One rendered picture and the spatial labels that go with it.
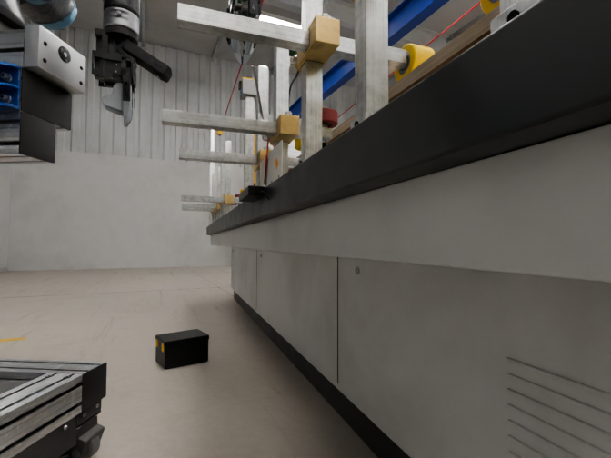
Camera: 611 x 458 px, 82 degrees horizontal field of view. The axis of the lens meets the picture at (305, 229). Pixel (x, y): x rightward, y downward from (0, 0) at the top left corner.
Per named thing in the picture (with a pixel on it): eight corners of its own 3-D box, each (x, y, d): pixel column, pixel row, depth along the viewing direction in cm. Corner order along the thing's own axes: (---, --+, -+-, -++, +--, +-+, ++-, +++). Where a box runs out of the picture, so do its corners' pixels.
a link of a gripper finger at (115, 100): (103, 124, 80) (104, 84, 81) (131, 126, 82) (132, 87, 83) (99, 119, 77) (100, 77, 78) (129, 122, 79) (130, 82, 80)
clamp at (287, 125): (280, 133, 89) (280, 113, 89) (267, 146, 102) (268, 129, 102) (301, 135, 91) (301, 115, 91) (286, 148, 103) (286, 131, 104)
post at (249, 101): (244, 204, 143) (245, 94, 145) (242, 205, 148) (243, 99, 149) (255, 204, 144) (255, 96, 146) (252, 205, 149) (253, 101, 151)
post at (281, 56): (275, 210, 95) (276, 35, 97) (272, 211, 98) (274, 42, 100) (287, 210, 96) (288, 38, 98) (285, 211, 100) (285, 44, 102)
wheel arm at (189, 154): (178, 160, 108) (179, 146, 108) (178, 163, 111) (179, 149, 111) (313, 170, 122) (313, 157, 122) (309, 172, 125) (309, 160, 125)
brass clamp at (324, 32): (313, 39, 65) (313, 13, 66) (291, 73, 78) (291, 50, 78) (343, 45, 67) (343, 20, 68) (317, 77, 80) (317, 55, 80)
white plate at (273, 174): (280, 179, 87) (280, 139, 88) (258, 194, 112) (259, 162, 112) (282, 180, 88) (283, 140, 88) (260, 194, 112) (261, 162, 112)
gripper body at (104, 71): (98, 90, 84) (100, 40, 84) (138, 94, 87) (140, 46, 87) (91, 75, 77) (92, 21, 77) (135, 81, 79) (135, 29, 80)
